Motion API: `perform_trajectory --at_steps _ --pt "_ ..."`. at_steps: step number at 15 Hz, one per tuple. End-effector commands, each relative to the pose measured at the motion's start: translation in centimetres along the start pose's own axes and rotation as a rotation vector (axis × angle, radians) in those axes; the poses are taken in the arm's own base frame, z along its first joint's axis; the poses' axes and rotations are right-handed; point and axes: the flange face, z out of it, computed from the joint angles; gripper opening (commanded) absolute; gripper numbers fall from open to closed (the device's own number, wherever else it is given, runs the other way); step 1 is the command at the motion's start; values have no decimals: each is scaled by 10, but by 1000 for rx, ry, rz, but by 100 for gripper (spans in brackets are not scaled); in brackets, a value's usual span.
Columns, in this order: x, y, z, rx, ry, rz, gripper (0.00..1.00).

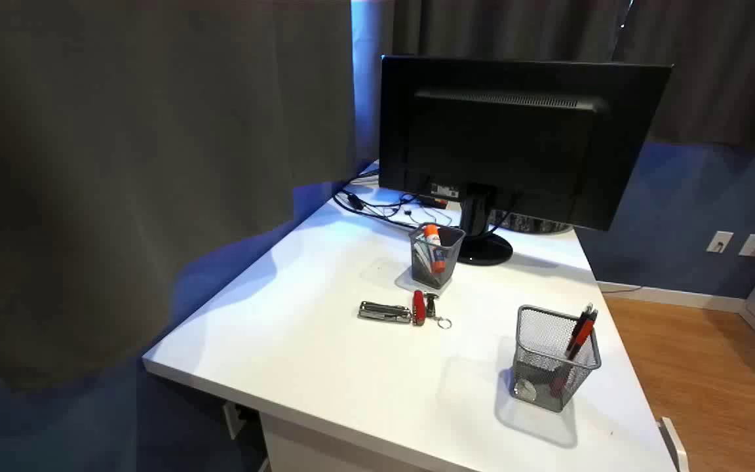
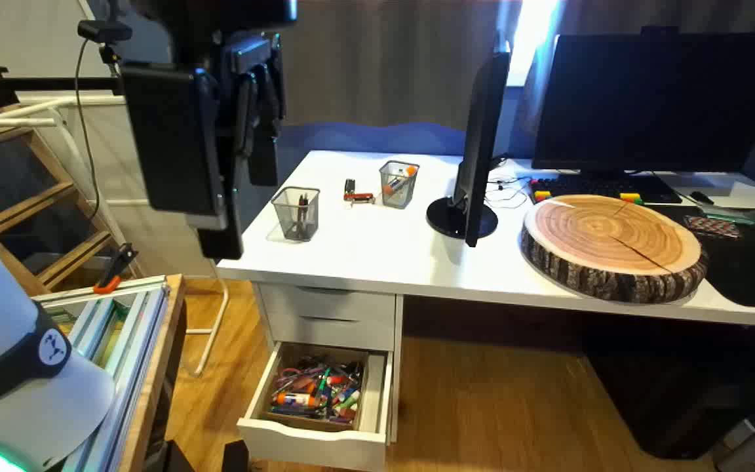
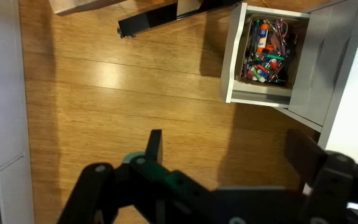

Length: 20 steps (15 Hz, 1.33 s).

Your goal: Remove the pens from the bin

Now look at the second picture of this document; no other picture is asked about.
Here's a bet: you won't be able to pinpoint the white cap with black band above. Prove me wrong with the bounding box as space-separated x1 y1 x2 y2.
0 263 115 469

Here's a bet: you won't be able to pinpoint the white desk drawer unit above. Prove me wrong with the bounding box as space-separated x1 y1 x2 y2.
254 284 397 351

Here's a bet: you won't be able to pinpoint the white open drawer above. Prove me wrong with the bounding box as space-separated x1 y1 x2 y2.
239 344 394 472

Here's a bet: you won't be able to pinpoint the black camera on stand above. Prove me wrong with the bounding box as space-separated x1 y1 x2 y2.
76 20 132 66

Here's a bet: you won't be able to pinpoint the black mesh pen bin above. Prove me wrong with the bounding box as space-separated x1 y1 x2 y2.
381 161 419 211
273 186 321 241

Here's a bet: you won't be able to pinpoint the red pocket knife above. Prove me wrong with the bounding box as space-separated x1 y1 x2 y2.
343 192 374 205

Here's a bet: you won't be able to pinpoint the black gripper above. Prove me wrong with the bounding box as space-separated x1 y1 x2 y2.
121 34 284 259

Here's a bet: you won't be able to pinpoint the round wood slice cushion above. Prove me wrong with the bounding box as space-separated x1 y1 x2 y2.
519 194 707 305

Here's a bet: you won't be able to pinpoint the large black monitor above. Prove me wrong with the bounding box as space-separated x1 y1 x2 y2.
533 32 755 175

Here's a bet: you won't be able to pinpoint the black mouse pad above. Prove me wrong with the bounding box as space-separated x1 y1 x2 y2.
663 207 755 306

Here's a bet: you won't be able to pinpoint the small black monitor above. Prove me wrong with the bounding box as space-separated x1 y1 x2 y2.
428 51 512 247

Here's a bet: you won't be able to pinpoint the near black mesh pen bin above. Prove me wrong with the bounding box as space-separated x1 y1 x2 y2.
273 186 321 241

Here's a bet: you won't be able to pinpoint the pens in drawer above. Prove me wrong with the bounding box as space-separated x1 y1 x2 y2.
267 357 365 430

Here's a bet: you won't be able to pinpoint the wooden shelf rack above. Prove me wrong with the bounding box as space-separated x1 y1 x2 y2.
0 24 144 296

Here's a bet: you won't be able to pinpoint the far black mesh pen bin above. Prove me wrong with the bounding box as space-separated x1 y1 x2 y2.
381 161 419 211

